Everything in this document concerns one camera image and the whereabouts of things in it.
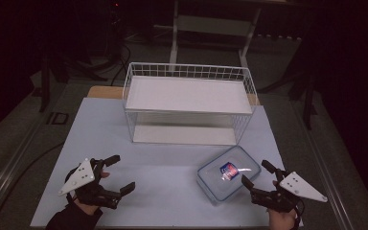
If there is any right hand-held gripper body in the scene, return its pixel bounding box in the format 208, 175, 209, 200
250, 170, 329, 214

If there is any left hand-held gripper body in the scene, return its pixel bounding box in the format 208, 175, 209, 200
57, 157, 123, 211

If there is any person's left hand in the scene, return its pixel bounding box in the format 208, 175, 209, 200
75, 172, 111, 216

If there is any person's right hand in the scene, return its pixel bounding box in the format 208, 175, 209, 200
267, 179, 298, 230

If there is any small red blue packet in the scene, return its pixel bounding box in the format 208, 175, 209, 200
219, 161, 253, 182

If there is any pale blue table sheet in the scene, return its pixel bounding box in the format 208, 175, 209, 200
30, 97, 304, 228

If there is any black floor plate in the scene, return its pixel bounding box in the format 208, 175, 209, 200
46, 111, 70, 126

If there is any black stand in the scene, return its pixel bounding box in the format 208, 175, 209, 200
38, 47, 108, 113

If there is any metal floor rail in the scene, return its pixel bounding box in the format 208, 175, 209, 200
289, 101, 362, 230
0, 119, 47, 223

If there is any black cable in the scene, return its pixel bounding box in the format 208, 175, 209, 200
0, 141, 65, 224
109, 43, 132, 87

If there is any white wire shelf rack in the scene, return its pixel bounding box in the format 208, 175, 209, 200
122, 61, 259, 147

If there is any white metal stand frame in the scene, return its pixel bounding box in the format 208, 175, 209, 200
168, 0, 264, 69

